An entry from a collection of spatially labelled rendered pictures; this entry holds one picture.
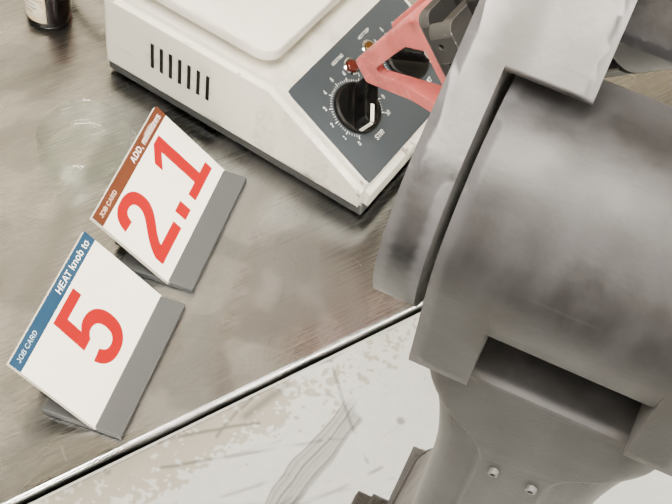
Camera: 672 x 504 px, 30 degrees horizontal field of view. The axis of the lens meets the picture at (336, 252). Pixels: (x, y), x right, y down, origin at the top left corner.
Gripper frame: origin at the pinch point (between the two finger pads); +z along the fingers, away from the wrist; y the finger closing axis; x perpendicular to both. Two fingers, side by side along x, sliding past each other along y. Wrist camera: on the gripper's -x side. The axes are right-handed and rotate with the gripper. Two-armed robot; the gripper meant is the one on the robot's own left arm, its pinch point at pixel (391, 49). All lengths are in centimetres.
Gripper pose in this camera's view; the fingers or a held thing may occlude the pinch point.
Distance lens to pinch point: 66.9
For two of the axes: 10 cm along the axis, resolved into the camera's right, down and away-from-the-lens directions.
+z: -6.9, 0.1, 7.2
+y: -5.6, 6.3, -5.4
